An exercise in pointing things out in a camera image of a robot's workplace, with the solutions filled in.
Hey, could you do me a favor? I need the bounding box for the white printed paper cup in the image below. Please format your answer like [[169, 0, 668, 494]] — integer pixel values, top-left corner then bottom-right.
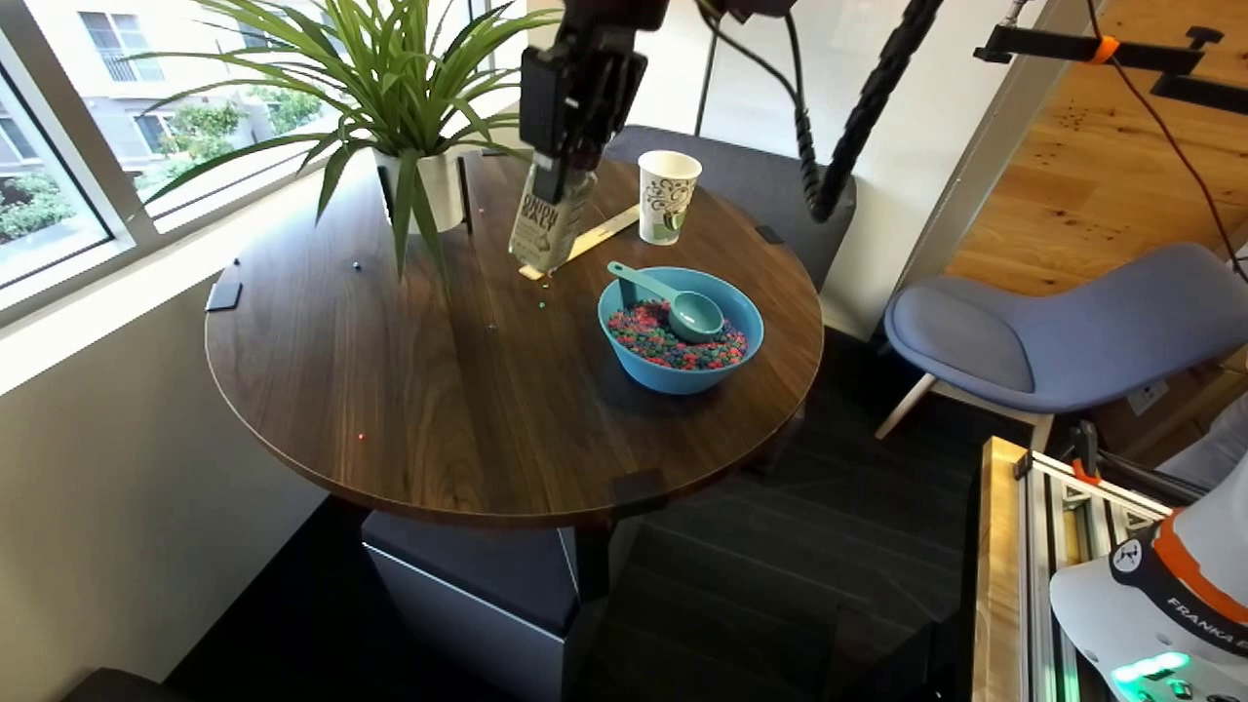
[[633, 150, 707, 250]]

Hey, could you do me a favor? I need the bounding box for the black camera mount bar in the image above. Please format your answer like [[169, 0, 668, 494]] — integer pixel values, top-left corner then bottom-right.
[[971, 21, 1248, 117]]

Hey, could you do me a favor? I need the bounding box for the grey upholstered seat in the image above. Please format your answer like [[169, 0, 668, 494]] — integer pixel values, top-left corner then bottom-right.
[[602, 120, 860, 290]]

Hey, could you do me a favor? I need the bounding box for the teal plastic scoop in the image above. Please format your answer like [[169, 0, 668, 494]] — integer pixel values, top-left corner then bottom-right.
[[603, 259, 729, 349]]

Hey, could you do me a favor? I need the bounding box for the small black table edge clip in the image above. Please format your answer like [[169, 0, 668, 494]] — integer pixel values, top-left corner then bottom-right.
[[204, 262, 251, 315]]

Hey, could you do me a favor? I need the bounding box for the colourful beads pile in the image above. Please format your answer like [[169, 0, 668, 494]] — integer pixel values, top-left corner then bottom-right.
[[603, 301, 752, 374]]

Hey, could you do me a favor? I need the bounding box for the thick black braided cable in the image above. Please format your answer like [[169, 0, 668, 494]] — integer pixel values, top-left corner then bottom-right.
[[694, 0, 946, 228]]

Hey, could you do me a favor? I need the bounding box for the green spiky potted plant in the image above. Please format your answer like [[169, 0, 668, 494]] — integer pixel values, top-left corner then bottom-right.
[[122, 0, 578, 297]]

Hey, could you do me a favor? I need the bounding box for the blue plastic bowl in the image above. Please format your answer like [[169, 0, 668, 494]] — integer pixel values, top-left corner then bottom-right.
[[592, 262, 767, 397]]

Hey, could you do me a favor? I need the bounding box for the grey window frame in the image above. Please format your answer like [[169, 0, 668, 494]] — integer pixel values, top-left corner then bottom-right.
[[0, 0, 392, 329]]

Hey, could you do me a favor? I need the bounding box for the aluminium frame rail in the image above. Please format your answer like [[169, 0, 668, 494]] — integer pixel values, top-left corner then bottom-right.
[[971, 432, 1176, 702]]

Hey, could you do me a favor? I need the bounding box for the white plant pot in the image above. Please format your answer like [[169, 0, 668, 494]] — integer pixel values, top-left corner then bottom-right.
[[370, 143, 475, 240]]

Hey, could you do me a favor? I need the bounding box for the round wooden table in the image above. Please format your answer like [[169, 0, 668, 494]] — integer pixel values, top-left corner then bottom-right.
[[199, 143, 829, 604]]

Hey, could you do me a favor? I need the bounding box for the blue upholstered chair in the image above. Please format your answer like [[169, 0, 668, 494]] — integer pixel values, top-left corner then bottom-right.
[[869, 240, 1248, 454]]

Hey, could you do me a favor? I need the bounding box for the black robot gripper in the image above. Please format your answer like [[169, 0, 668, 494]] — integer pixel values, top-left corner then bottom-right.
[[517, 15, 652, 207]]

